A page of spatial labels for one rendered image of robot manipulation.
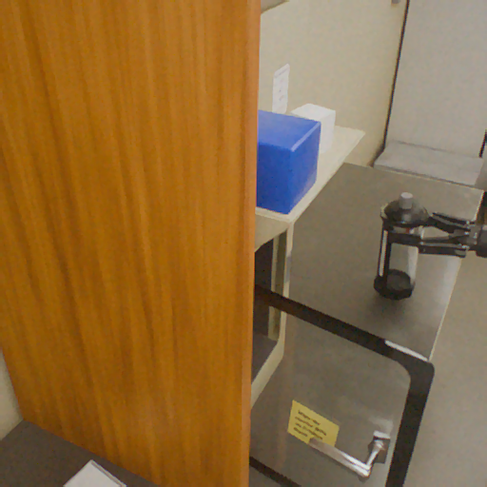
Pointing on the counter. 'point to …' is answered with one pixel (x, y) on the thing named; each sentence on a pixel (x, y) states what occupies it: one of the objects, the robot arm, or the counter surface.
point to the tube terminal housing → (299, 19)
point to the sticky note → (311, 425)
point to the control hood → (348, 141)
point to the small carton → (320, 121)
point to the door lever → (348, 457)
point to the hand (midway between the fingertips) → (403, 227)
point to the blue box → (285, 160)
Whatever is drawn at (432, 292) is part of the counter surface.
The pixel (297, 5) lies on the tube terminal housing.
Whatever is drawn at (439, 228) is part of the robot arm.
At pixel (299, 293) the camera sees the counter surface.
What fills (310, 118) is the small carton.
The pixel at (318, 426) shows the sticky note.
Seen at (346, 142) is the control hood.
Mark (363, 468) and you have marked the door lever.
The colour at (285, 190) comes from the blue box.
